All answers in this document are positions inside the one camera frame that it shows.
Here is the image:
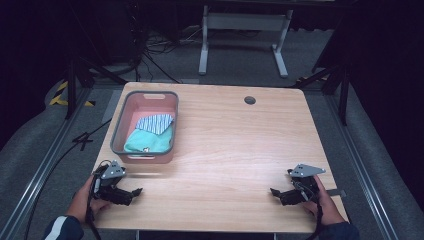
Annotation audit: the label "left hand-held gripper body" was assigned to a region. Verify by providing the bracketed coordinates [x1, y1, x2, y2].
[92, 160, 134, 206]

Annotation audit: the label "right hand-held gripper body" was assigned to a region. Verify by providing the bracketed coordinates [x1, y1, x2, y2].
[280, 163, 327, 206]

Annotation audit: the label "person's right hand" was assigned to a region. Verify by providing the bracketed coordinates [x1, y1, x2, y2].
[301, 175, 348, 227]

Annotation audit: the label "person's left hand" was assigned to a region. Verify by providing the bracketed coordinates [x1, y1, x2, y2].
[66, 174, 113, 223]

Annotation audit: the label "grey tape strip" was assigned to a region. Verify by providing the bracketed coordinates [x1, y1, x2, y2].
[325, 188, 347, 198]

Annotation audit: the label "teal green cloth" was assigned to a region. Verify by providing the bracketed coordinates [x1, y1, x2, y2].
[123, 125, 174, 155]

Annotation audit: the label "blue white striped cloth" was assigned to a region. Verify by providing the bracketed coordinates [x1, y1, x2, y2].
[134, 113, 176, 136]

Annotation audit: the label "pink basket with grey rim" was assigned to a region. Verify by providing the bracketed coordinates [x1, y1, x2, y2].
[109, 90, 180, 165]

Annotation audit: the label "black tripod stand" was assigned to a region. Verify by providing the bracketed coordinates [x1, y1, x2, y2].
[293, 61, 352, 127]
[64, 54, 129, 120]

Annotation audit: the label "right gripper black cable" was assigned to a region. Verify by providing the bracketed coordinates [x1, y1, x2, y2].
[304, 186, 325, 240]

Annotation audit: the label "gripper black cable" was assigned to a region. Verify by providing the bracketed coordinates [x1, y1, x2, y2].
[304, 186, 325, 240]
[85, 160, 113, 240]

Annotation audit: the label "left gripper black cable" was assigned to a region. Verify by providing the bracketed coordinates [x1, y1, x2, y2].
[85, 160, 113, 240]

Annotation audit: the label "aluminium floor rail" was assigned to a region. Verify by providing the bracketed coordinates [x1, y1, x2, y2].
[324, 94, 401, 240]
[0, 87, 93, 240]

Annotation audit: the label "black floor cables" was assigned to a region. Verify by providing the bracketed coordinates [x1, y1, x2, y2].
[131, 19, 201, 84]

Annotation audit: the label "white metal desk frame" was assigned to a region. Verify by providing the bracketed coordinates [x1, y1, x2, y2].
[198, 4, 295, 80]

